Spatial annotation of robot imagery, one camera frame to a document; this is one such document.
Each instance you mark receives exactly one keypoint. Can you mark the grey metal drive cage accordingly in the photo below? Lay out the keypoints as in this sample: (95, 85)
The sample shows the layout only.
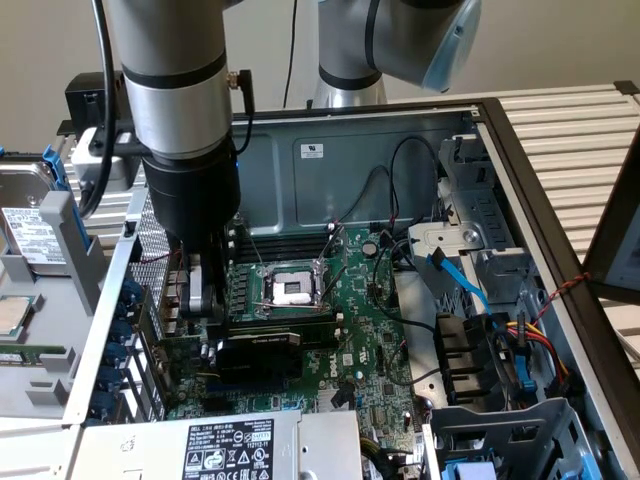
(450, 237)

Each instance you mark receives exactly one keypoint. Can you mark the open grey PC case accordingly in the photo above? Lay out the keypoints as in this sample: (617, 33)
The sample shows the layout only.
(350, 185)

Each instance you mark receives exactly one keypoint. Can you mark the silver power supply unit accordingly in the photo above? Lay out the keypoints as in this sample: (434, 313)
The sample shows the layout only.
(150, 445)

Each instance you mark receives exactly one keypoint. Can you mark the loose green RAM stick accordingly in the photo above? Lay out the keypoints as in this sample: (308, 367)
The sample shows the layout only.
(30, 348)

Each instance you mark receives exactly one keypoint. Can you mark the silver CPU chip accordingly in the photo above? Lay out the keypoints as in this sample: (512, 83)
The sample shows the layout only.
(15, 315)

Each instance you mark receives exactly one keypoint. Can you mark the hard drive in grey caddy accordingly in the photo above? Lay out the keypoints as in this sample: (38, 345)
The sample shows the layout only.
(52, 160)

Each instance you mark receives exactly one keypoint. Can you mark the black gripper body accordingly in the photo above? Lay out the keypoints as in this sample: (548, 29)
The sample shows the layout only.
(195, 200)

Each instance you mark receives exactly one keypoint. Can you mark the green graphics card black cooler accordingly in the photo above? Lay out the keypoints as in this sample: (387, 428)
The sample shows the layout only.
(260, 360)

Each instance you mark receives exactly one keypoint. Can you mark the black plastic block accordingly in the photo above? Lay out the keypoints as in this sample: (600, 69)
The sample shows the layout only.
(80, 100)

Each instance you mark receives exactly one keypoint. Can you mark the silver CPU socket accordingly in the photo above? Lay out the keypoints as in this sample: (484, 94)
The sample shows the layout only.
(292, 290)

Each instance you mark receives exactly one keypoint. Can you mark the blue round slot latch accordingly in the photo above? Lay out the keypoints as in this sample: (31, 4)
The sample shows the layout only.
(132, 291)
(122, 310)
(102, 405)
(109, 379)
(120, 332)
(115, 354)

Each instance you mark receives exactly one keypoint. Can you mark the short black expansion slot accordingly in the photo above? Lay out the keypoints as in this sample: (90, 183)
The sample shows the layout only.
(214, 405)

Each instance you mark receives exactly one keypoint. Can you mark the dark framed panel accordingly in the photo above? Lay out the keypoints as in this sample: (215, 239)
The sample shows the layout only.
(607, 287)

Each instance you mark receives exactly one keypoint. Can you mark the grey parts rack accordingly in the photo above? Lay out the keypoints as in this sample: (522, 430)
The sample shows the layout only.
(50, 300)

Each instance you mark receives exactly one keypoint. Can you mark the black RAM slot white latches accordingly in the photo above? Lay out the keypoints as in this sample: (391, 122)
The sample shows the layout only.
(280, 318)

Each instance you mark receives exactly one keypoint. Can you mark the green motherboard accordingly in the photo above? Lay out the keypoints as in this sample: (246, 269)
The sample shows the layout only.
(385, 330)

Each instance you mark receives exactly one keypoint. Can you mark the silver coin battery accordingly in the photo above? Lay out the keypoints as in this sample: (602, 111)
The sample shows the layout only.
(369, 249)

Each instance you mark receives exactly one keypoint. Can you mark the blue expansion slot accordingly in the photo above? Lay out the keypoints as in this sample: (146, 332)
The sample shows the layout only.
(215, 388)

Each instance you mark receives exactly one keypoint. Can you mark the thin steel locking lever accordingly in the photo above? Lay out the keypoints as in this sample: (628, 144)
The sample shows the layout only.
(255, 250)

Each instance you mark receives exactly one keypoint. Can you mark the blue plastic drive latch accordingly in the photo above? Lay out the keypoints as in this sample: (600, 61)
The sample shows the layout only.
(526, 385)

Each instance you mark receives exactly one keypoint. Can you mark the white case sticker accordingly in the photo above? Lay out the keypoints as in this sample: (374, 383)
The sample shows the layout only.
(311, 151)

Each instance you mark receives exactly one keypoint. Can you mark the silver hard disk drive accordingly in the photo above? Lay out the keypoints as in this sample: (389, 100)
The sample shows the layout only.
(25, 185)

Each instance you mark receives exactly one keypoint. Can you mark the grey metal disk bay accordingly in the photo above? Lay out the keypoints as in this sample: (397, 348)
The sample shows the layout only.
(500, 415)

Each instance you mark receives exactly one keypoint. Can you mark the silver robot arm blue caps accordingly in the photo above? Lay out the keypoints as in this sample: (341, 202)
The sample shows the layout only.
(170, 100)

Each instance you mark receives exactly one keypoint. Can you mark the black plastic fan shroud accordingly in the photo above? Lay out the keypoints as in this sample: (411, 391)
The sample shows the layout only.
(465, 350)

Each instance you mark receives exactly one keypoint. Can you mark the black table end cap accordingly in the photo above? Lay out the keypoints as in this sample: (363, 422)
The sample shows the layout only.
(626, 87)

